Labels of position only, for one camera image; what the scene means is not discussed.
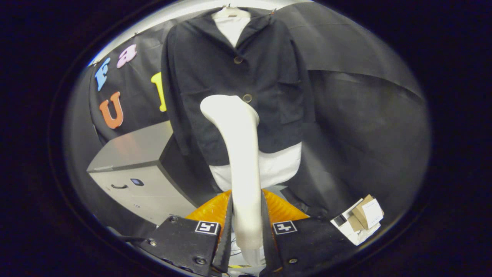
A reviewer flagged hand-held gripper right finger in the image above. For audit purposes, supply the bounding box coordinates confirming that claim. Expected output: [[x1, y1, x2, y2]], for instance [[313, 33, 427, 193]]
[[261, 189, 352, 277]]

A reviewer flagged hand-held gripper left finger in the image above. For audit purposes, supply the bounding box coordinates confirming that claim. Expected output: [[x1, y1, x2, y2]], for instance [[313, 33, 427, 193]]
[[139, 190, 234, 277]]

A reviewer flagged white garment steamer hose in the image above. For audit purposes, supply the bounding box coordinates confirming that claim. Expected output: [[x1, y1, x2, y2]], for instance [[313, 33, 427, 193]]
[[240, 248, 268, 268]]

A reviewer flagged white garment steamer head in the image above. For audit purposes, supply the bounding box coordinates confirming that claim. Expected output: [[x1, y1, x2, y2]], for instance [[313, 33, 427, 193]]
[[200, 95, 266, 250]]

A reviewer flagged black suit jacket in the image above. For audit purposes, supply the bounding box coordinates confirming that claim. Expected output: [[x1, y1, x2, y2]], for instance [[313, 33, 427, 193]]
[[161, 7, 316, 167]]

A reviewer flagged white carton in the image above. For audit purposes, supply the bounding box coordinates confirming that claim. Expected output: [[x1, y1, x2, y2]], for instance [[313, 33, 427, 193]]
[[331, 194, 385, 246]]

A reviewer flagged brown cardboard piece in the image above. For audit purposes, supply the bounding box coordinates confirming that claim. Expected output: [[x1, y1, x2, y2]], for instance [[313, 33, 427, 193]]
[[347, 194, 375, 230]]

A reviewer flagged grey drawer cabinet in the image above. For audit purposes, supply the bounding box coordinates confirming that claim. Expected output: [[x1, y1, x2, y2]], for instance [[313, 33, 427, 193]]
[[86, 120, 210, 225]]

